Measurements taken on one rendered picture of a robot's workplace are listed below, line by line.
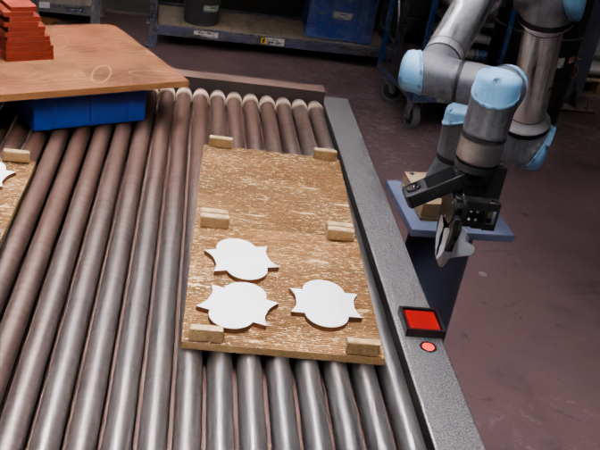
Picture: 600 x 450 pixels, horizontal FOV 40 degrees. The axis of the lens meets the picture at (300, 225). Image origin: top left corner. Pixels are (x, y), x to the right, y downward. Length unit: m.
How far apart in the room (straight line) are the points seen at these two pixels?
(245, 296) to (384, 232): 0.48
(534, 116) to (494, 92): 0.62
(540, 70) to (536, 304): 1.86
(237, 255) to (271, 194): 0.32
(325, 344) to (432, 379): 0.19
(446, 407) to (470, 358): 1.75
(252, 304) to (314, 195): 0.51
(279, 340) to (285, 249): 0.31
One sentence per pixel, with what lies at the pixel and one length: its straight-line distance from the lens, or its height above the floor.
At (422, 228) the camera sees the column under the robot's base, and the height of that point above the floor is 0.87.
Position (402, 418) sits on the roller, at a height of 0.92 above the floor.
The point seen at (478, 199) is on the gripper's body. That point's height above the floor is 1.20.
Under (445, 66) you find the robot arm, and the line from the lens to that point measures 1.47.
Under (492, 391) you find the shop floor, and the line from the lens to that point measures 3.03.
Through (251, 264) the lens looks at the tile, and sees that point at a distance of 1.59.
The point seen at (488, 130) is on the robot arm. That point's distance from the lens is 1.37.
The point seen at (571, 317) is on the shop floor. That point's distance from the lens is 3.61.
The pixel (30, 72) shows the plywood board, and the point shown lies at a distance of 2.19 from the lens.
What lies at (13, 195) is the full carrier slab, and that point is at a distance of 1.81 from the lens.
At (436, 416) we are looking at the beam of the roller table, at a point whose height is 0.92.
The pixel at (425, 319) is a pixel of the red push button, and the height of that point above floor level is 0.93.
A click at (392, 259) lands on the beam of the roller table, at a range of 1.77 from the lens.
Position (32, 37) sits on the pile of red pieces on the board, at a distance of 2.26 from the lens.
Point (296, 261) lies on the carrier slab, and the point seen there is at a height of 0.94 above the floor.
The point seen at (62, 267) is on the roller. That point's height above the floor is 0.92.
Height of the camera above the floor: 1.78
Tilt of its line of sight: 28 degrees down
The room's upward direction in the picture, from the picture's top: 10 degrees clockwise
